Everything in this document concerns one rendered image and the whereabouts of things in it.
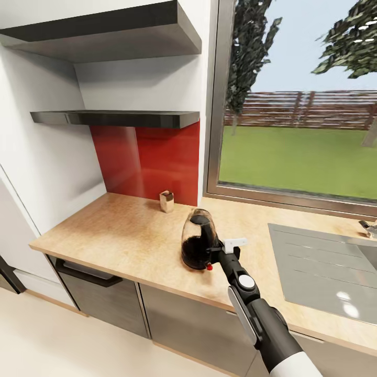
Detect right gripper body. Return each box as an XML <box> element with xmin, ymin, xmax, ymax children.
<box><xmin>210</xmin><ymin>247</ymin><xmax>240</xmax><ymax>271</ymax></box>

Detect electric kettle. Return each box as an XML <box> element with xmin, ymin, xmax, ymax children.
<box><xmin>181</xmin><ymin>208</ymin><xmax>220</xmax><ymax>270</ymax></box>

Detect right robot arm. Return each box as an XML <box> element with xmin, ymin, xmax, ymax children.
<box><xmin>205</xmin><ymin>238</ymin><xmax>323</xmax><ymax>377</ymax></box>

